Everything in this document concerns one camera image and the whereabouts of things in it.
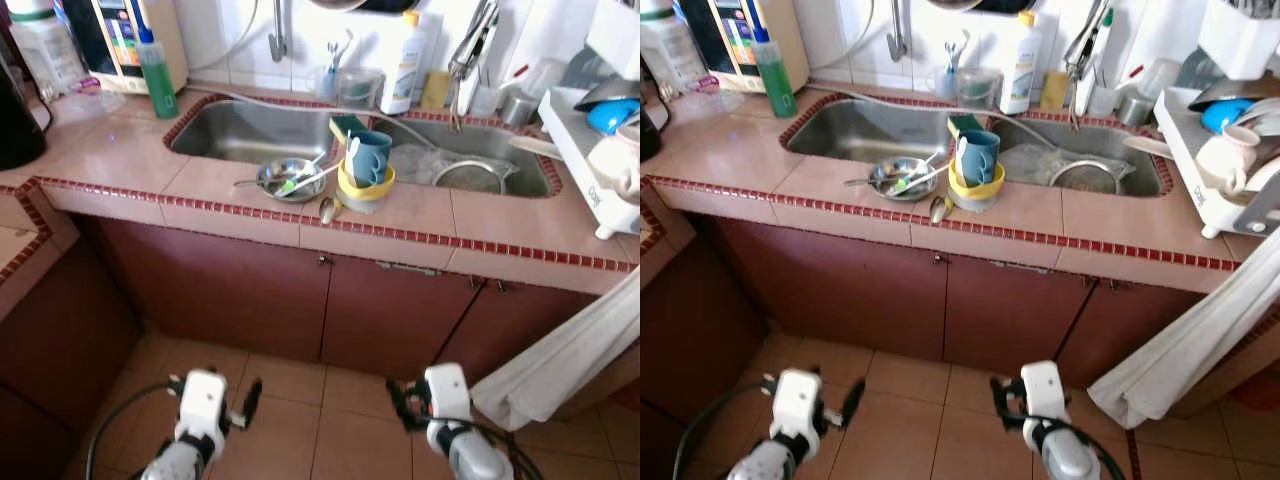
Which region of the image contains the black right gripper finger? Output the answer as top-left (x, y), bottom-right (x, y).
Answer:
top-left (990, 375), bottom-right (1019, 431)
top-left (387, 377), bottom-right (419, 433)

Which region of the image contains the yellow plastic bowl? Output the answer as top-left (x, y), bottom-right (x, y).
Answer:
top-left (337, 160), bottom-right (397, 214)
top-left (947, 160), bottom-right (1007, 214)

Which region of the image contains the stainless steel bowl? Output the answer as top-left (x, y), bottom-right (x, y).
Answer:
top-left (256, 157), bottom-right (329, 204)
top-left (868, 157), bottom-right (941, 204)

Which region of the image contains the teal mug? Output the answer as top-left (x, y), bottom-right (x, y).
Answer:
top-left (955, 130), bottom-right (1002, 189)
top-left (345, 130), bottom-right (394, 189)

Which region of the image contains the dark red cabinet door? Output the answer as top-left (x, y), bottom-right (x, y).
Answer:
top-left (95, 218), bottom-right (332, 363)
top-left (700, 223), bottom-right (947, 363)
top-left (940, 254), bottom-right (1097, 380)
top-left (435, 280), bottom-right (602, 387)
top-left (320, 254), bottom-right (482, 380)
top-left (1055, 280), bottom-right (1217, 392)

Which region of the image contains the white hanging towel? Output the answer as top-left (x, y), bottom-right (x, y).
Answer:
top-left (469, 264), bottom-right (641, 434)
top-left (1087, 224), bottom-right (1280, 432)

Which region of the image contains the steel strainer with food scraps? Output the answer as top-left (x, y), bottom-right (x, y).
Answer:
top-left (431, 157), bottom-right (522, 197)
top-left (1047, 157), bottom-right (1137, 197)

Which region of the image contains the clear plastic bag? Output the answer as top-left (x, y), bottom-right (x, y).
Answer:
top-left (1003, 144), bottom-right (1137, 192)
top-left (389, 144), bottom-right (522, 192)

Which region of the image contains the white mug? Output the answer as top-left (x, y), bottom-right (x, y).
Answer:
top-left (1194, 124), bottom-right (1264, 197)
top-left (589, 124), bottom-right (641, 197)

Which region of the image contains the black kettle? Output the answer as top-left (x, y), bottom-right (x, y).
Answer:
top-left (640, 100), bottom-right (664, 167)
top-left (0, 58), bottom-right (50, 172)

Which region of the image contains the white dish rack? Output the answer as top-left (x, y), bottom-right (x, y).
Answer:
top-left (1152, 84), bottom-right (1280, 240)
top-left (537, 84), bottom-right (641, 242)

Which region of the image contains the green dish soap bottle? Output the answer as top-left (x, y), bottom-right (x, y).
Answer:
top-left (751, 0), bottom-right (800, 120)
top-left (134, 0), bottom-right (182, 120)

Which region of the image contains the clear packaging with pink label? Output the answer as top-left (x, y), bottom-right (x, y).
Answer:
top-left (669, 74), bottom-right (747, 117)
top-left (59, 74), bottom-right (127, 117)

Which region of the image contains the steel cup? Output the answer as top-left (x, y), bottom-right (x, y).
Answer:
top-left (499, 87), bottom-right (542, 127)
top-left (1114, 88), bottom-right (1157, 127)

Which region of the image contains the plain yellow sponge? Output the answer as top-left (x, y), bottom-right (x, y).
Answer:
top-left (420, 70), bottom-right (454, 112)
top-left (1039, 70), bottom-right (1072, 112)

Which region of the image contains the blue bowl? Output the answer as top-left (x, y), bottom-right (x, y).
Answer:
top-left (585, 97), bottom-right (641, 137)
top-left (1199, 97), bottom-right (1257, 137)

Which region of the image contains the clear plastic container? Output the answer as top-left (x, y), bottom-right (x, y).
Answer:
top-left (955, 67), bottom-right (1004, 112)
top-left (335, 67), bottom-right (387, 112)

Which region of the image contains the white bottle with yellow cap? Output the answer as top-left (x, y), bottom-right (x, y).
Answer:
top-left (999, 10), bottom-right (1045, 117)
top-left (379, 10), bottom-right (427, 117)

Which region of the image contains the beige water ionizer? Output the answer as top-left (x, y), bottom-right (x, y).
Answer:
top-left (62, 0), bottom-right (190, 97)
top-left (680, 0), bottom-right (810, 97)

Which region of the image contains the white blue toothbrush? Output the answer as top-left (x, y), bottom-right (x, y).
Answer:
top-left (945, 29), bottom-right (972, 77)
top-left (327, 29), bottom-right (354, 77)

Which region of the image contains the chrome swivel faucet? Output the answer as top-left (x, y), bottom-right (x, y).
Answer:
top-left (1061, 0), bottom-right (1117, 132)
top-left (446, 0), bottom-right (502, 132)

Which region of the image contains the white cutlery holder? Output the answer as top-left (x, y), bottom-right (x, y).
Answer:
top-left (1197, 0), bottom-right (1280, 82)
top-left (584, 0), bottom-right (641, 82)

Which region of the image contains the hanging steel wok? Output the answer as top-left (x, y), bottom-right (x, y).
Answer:
top-left (309, 0), bottom-right (422, 16)
top-left (925, 0), bottom-right (1041, 16)

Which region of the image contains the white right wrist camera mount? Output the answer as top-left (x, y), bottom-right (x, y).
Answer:
top-left (1019, 360), bottom-right (1070, 427)
top-left (424, 362), bottom-right (472, 427)

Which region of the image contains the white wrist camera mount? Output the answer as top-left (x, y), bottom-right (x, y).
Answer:
top-left (1019, 360), bottom-right (1070, 427)
top-left (774, 367), bottom-right (827, 447)
top-left (177, 369), bottom-right (230, 447)
top-left (424, 362), bottom-right (472, 427)

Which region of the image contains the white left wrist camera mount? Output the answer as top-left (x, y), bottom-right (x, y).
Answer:
top-left (774, 367), bottom-right (827, 447)
top-left (177, 369), bottom-right (230, 447)

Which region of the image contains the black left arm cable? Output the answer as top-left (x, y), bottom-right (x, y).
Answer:
top-left (85, 380), bottom-right (181, 480)
top-left (670, 380), bottom-right (777, 480)

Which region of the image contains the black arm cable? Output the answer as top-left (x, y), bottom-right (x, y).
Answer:
top-left (670, 380), bottom-right (777, 480)
top-left (455, 418), bottom-right (543, 480)
top-left (1058, 416), bottom-right (1132, 480)
top-left (85, 380), bottom-right (181, 480)

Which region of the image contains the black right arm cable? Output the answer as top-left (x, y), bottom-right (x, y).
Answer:
top-left (455, 418), bottom-right (543, 480)
top-left (1058, 416), bottom-right (1132, 480)

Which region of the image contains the grey water hose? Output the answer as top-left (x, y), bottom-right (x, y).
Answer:
top-left (185, 84), bottom-right (442, 152)
top-left (804, 84), bottom-right (1057, 152)

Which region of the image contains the chrome wall tap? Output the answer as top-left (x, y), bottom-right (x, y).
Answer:
top-left (885, 0), bottom-right (910, 64)
top-left (267, 0), bottom-right (292, 64)

